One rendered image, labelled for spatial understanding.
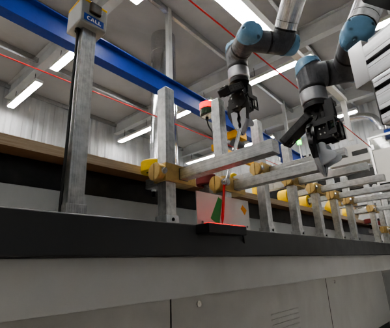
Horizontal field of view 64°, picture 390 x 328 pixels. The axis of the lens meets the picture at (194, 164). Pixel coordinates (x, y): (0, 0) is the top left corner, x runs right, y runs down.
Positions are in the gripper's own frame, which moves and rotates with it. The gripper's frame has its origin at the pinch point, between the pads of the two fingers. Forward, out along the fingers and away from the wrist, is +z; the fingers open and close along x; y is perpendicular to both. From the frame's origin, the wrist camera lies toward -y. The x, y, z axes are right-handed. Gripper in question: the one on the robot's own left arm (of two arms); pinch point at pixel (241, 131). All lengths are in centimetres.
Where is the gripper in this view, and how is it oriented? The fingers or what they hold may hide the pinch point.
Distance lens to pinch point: 106.2
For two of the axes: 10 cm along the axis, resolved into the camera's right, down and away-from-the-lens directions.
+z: 0.6, 9.5, -2.9
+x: -7.2, 2.4, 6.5
